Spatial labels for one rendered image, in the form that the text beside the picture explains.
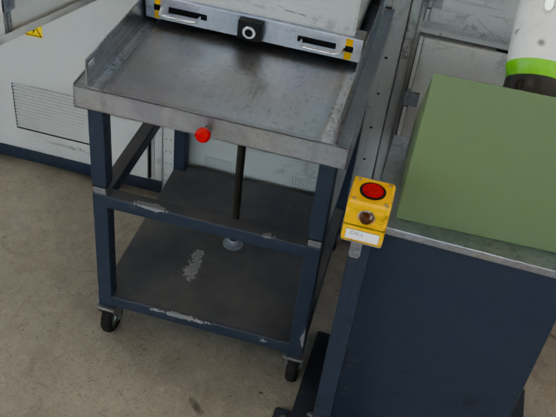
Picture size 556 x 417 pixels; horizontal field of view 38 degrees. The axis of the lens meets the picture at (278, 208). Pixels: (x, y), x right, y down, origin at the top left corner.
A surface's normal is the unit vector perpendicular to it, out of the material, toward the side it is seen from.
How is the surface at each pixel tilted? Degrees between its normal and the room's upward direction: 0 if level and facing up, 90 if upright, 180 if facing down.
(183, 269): 0
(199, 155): 90
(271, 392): 0
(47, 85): 90
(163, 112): 90
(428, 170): 90
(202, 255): 0
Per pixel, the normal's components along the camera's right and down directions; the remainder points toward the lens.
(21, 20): 0.83, 0.43
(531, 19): -0.65, -0.22
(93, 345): 0.11, -0.76
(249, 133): -0.25, 0.61
